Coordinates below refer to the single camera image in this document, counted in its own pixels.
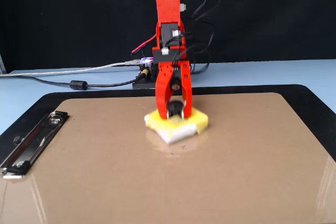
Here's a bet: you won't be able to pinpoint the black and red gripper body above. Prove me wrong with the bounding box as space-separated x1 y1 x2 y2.
152 46 188 93

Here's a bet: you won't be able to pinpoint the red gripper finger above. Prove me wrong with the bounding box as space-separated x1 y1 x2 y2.
155 61 175 120
179 60 193 119

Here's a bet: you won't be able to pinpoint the yellow sponge with black knob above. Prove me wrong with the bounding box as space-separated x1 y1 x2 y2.
143 100 209 145

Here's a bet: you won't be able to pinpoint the black robot base with electronics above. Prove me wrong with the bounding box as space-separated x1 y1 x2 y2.
132 57 158 90

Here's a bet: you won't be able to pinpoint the brown clipboard board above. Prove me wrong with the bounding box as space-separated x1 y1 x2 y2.
0 92 336 224

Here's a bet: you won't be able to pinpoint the black backdrop cloth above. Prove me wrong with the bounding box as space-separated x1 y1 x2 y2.
0 0 336 74

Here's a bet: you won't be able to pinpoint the metal clipboard clip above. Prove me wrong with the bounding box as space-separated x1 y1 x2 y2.
0 110 70 180

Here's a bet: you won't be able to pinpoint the red wire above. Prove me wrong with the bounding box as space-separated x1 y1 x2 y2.
131 34 158 54

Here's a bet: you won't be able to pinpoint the black servo wires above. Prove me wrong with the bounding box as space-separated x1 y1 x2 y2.
180 0 221 74

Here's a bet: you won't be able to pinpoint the black power cable with ferrite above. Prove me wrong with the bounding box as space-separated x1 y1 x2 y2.
25 71 148 91

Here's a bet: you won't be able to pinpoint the silver braided USB cable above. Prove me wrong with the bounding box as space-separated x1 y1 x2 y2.
0 60 142 78

